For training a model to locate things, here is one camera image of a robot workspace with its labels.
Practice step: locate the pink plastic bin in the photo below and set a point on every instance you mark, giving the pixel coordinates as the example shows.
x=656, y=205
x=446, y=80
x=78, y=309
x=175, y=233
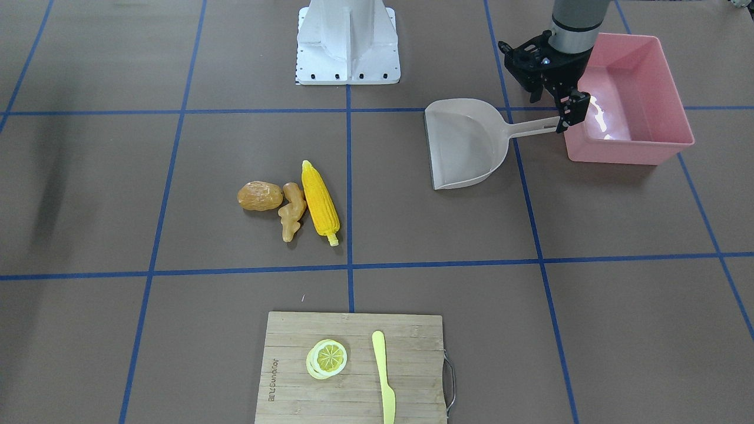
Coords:
x=635, y=114

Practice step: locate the toy brown potato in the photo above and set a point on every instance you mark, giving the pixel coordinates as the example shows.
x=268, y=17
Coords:
x=259, y=196

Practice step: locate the white camera mast base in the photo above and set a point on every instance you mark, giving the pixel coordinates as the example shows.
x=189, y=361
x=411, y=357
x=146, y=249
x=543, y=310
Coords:
x=347, y=42

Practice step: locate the yellow lemon slice toy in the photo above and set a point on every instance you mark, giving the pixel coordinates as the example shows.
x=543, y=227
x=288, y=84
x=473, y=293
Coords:
x=326, y=359

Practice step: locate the wooden cutting board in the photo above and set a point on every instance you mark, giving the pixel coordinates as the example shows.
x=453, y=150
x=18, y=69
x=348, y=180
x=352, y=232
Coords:
x=408, y=349

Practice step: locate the yellow toy corn cob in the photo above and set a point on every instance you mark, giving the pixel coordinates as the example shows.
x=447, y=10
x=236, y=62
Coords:
x=324, y=216

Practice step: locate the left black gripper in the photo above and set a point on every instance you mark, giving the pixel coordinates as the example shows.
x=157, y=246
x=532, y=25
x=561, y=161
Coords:
x=561, y=75

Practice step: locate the beige plastic dustpan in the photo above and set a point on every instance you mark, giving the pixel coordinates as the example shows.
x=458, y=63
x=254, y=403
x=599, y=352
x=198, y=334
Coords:
x=468, y=140

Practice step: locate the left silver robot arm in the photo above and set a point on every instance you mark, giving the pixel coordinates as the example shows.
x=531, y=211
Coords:
x=576, y=26

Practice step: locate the yellow plastic knife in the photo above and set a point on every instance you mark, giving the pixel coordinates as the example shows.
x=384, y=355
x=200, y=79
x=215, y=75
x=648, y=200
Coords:
x=388, y=395

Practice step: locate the toy ginger root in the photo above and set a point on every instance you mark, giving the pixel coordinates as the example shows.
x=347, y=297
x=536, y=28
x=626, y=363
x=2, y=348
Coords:
x=291, y=213

